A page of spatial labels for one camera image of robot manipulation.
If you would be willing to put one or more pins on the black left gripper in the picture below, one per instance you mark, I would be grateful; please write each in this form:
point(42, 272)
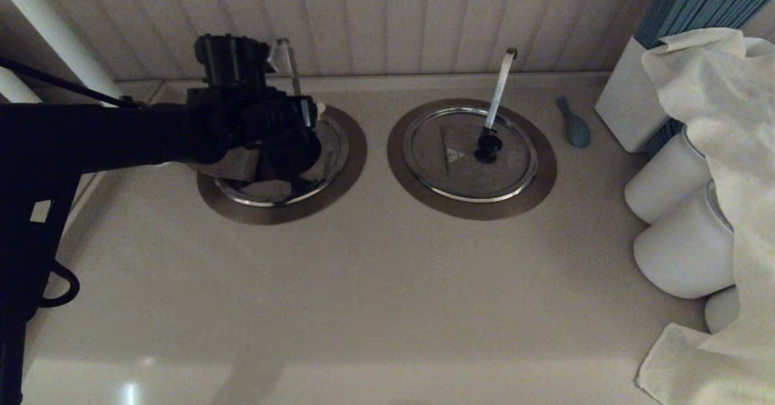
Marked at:
point(269, 120)

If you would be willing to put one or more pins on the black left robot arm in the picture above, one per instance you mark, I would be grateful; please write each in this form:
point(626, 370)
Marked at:
point(91, 138)

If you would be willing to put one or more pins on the small blue plastic spoon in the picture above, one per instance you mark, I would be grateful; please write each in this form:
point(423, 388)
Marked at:
point(578, 131)

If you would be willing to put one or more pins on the white pole with base flange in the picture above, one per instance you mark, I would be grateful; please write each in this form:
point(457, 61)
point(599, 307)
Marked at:
point(54, 29)

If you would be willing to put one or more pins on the white square holder box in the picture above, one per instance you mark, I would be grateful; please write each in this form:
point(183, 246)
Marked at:
point(626, 108)

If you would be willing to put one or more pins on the cream cloth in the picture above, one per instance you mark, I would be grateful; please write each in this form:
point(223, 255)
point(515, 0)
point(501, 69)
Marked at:
point(726, 120)

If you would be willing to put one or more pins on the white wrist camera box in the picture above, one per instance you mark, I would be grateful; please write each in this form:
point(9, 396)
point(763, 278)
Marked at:
point(278, 54)

